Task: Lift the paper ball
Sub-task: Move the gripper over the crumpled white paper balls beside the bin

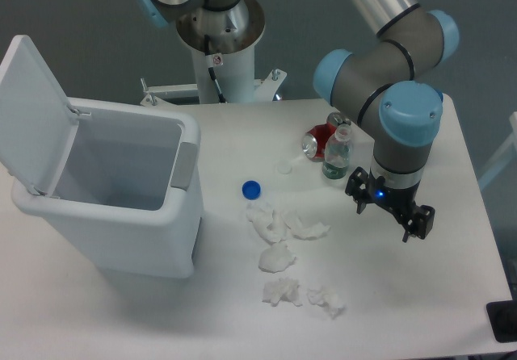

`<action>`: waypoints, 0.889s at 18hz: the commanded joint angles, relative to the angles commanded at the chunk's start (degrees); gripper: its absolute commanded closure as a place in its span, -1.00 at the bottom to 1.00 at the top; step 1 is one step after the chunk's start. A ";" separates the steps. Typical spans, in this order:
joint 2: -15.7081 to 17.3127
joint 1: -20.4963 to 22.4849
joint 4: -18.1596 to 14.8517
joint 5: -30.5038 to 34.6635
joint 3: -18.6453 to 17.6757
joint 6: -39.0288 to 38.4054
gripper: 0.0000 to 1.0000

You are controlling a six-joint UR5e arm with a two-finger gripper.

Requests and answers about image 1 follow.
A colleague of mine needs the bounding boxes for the blue bottle cap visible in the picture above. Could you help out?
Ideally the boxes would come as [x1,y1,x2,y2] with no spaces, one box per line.
[242,180,262,200]

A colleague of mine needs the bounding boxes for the white crumpled paper ball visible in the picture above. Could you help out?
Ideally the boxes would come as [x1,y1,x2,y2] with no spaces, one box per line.
[281,210,330,241]
[258,242,296,273]
[263,278,302,307]
[306,286,346,320]
[246,203,287,245]

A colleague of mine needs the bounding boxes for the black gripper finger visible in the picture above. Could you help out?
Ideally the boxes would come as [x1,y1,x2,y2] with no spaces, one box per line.
[402,205,435,243]
[345,167,370,214]

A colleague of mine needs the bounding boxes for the white trash bin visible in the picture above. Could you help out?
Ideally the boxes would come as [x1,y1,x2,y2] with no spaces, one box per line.
[11,98,204,278]

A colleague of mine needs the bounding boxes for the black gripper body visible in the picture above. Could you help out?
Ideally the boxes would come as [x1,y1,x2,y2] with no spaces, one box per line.
[364,173,419,224]

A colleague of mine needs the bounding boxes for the clear plastic bottle green label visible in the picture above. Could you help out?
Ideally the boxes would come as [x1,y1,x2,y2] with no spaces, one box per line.
[322,123,351,180]

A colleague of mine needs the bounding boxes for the white trash bin lid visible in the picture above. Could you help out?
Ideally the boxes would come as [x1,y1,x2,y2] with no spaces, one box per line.
[1,35,79,195]

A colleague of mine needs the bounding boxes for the crushed red soda can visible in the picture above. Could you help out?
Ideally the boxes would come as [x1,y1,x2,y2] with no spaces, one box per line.
[301,111,351,162]

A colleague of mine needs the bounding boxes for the black device at edge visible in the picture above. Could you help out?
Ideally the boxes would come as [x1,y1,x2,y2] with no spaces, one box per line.
[485,300,516,343]

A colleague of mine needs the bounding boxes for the white frame at right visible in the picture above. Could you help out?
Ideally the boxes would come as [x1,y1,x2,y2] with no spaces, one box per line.
[477,111,516,191]

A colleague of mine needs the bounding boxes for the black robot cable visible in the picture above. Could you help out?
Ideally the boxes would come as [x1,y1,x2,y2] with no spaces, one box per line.
[204,35,227,104]

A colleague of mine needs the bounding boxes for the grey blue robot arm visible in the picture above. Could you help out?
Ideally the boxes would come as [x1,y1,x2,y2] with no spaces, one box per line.
[138,0,460,238]

